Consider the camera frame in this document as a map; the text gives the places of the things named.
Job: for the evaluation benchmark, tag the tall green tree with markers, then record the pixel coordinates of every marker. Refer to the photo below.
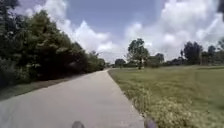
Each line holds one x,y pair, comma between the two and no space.
137,51

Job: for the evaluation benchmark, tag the grey paved path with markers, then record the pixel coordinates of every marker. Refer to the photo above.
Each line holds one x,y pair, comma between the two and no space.
86,100

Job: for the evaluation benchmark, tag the robot's own part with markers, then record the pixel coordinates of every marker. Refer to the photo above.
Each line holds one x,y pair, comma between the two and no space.
150,124
78,125

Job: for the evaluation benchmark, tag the grass field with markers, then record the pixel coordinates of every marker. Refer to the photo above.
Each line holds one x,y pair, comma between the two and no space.
180,96

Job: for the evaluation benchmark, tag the dense row of trees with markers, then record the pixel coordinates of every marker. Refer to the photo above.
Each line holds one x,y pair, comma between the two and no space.
36,53

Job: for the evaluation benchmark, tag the distant row of trees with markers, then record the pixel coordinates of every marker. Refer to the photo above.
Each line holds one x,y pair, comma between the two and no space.
196,55

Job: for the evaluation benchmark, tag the grass verge strip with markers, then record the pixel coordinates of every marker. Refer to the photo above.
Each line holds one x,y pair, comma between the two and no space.
23,88

